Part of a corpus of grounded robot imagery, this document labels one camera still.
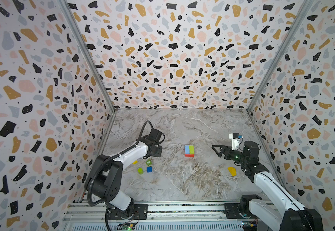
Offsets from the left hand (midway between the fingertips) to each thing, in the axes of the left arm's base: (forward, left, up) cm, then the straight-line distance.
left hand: (156, 150), depth 90 cm
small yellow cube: (-5, +14, -6) cm, 16 cm away
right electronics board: (-39, -48, -7) cm, 62 cm away
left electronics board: (-38, +12, -6) cm, 41 cm away
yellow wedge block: (-12, -46, -4) cm, 48 cm away
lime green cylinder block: (-12, +9, -4) cm, 15 cm away
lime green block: (+1, -23, -3) cm, 23 cm away
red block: (-1, -21, -6) cm, 22 cm away
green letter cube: (-6, +5, -5) cm, 9 cm away
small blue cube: (-10, +4, -7) cm, 13 cm away
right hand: (-3, -34, +11) cm, 36 cm away
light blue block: (+2, -19, -3) cm, 20 cm away
